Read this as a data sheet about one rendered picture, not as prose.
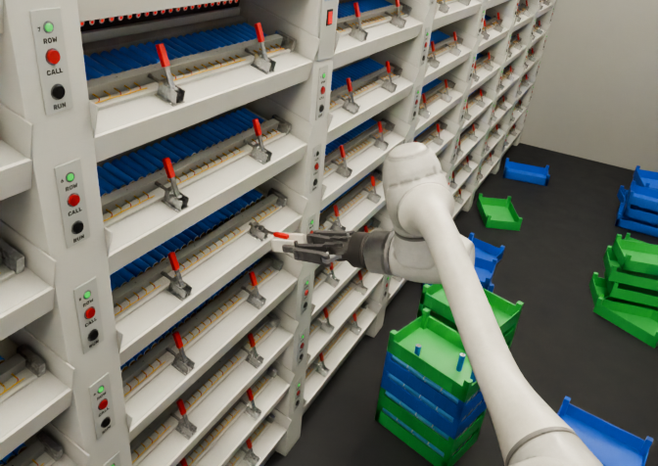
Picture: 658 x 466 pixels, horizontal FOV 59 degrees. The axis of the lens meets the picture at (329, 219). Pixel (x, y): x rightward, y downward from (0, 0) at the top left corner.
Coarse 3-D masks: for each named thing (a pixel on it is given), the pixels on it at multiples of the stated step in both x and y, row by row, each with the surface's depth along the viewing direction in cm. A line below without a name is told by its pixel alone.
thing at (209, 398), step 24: (264, 336) 158; (288, 336) 162; (240, 360) 149; (264, 360) 153; (192, 384) 137; (216, 384) 141; (240, 384) 144; (168, 408) 130; (192, 408) 134; (216, 408) 137; (144, 432) 124; (168, 432) 128; (192, 432) 130; (144, 456) 122; (168, 456) 124
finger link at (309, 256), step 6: (300, 252) 121; (306, 252) 120; (312, 252) 120; (318, 252) 119; (294, 258) 124; (300, 258) 122; (306, 258) 121; (312, 258) 120; (318, 258) 119; (324, 258) 117; (324, 264) 118; (330, 264) 118
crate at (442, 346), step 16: (416, 320) 196; (432, 320) 198; (400, 336) 192; (416, 336) 196; (432, 336) 197; (448, 336) 194; (400, 352) 185; (432, 352) 189; (448, 352) 190; (464, 352) 191; (416, 368) 182; (432, 368) 177; (448, 368) 184; (464, 368) 184; (448, 384) 174; (464, 384) 169; (464, 400) 171
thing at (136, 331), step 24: (264, 192) 147; (288, 192) 144; (288, 216) 142; (240, 240) 129; (264, 240) 132; (216, 264) 121; (240, 264) 125; (192, 288) 114; (216, 288) 120; (120, 312) 103; (144, 312) 105; (168, 312) 107; (120, 336) 94; (144, 336) 102; (120, 360) 99
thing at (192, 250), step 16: (256, 208) 137; (224, 224) 128; (240, 224) 132; (208, 240) 122; (176, 256) 115; (192, 256) 120; (144, 272) 109; (160, 272) 111; (128, 288) 105; (144, 288) 108
